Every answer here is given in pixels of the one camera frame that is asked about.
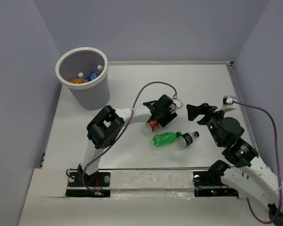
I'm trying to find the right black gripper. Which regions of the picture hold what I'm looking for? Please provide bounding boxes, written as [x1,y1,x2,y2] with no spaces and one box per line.
[186,102,228,146]

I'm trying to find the red label clear bottle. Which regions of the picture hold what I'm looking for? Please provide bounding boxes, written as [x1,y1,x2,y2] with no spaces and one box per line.
[142,121,160,135]

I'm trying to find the green plastic bottle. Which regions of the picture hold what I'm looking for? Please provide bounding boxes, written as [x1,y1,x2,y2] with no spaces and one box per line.
[152,132,182,146]

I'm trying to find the black label clear bottle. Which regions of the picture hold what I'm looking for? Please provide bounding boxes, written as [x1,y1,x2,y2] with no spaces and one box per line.
[177,131,200,149]

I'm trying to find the orange juice bottle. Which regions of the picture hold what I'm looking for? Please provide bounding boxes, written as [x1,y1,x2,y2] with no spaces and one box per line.
[71,78,87,84]

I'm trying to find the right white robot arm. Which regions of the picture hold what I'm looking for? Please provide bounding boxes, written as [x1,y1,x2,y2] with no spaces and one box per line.
[186,97,283,226]

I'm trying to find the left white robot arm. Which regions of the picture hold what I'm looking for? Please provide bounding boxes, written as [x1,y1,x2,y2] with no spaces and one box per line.
[78,94,183,186]

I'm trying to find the grey bin white rim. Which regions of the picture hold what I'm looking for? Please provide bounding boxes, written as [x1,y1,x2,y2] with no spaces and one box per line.
[55,47,110,110]

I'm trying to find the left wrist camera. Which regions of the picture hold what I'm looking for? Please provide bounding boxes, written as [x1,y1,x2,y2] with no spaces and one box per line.
[170,94,184,113]

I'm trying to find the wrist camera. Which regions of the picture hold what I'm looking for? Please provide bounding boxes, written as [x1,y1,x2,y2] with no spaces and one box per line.
[214,96,238,113]
[170,94,184,113]

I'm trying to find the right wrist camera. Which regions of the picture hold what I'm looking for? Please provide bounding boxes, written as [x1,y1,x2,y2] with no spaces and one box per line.
[214,96,238,113]

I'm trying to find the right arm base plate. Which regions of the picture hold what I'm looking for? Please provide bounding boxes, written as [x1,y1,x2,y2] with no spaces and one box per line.
[192,171,239,198]

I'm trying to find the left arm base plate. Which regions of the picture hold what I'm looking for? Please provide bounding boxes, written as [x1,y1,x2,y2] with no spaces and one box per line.
[66,168,111,198]

